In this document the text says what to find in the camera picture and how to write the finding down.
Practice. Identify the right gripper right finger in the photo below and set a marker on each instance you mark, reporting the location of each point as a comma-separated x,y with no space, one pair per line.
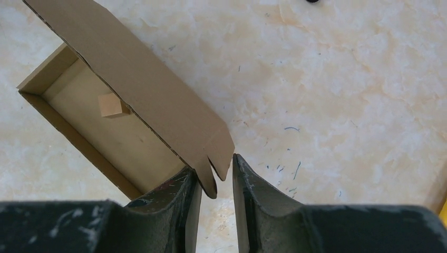
268,220

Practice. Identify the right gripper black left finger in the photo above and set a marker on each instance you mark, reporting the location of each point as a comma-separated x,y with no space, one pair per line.
166,218

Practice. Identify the small brown cardboard cube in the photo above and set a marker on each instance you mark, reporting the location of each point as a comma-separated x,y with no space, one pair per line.
111,106

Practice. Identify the brown cardboard paper box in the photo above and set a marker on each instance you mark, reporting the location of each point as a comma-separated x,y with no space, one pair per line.
169,128

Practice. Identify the yellow folded cloth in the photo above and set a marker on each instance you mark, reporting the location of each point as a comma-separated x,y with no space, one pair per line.
443,214

